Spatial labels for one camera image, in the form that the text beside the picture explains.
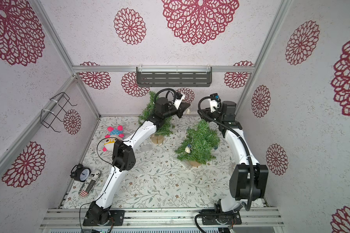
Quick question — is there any clear plastic battery box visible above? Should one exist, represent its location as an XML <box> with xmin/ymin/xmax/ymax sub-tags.
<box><xmin>140</xmin><ymin>144</ymin><xmax>153</xmax><ymax>152</ymax></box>

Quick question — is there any grey wall shelf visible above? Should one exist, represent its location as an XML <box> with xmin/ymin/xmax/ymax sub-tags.
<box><xmin>136</xmin><ymin>67</ymin><xmax>213</xmax><ymax>87</ymax></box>

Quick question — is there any right small green christmas tree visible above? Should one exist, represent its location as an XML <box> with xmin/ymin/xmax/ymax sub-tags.
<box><xmin>175</xmin><ymin>119</ymin><xmax>220</xmax><ymax>165</ymax></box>

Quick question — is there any metal base rail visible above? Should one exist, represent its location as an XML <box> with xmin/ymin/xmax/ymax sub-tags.
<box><xmin>39</xmin><ymin>207</ymin><xmax>285</xmax><ymax>232</ymax></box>

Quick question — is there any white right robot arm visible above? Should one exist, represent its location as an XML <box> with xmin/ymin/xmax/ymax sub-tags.
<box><xmin>194</xmin><ymin>93</ymin><xmax>269</xmax><ymax>224</ymax></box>

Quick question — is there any black alarm clock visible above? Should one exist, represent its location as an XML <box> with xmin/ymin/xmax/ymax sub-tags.
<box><xmin>70</xmin><ymin>164</ymin><xmax>91</xmax><ymax>183</ymax></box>

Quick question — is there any white pink plush toy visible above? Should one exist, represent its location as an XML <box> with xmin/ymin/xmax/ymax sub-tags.
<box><xmin>103</xmin><ymin>125</ymin><xmax>124</xmax><ymax>151</ymax></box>

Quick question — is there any left small green christmas tree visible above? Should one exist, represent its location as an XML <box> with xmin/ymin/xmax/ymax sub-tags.
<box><xmin>138</xmin><ymin>91</ymin><xmax>175</xmax><ymax>144</ymax></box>

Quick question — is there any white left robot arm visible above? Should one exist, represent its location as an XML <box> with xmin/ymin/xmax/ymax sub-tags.
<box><xmin>80</xmin><ymin>88</ymin><xmax>190</xmax><ymax>227</ymax></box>

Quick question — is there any black wire wall rack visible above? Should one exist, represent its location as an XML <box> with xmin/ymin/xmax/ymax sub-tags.
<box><xmin>39</xmin><ymin>92</ymin><xmax>77</xmax><ymax>133</ymax></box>

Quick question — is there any small green christmas tree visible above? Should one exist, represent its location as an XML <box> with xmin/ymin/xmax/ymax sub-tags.
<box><xmin>138</xmin><ymin>91</ymin><xmax>175</xmax><ymax>144</ymax></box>
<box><xmin>175</xmin><ymin>119</ymin><xmax>220</xmax><ymax>165</ymax></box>

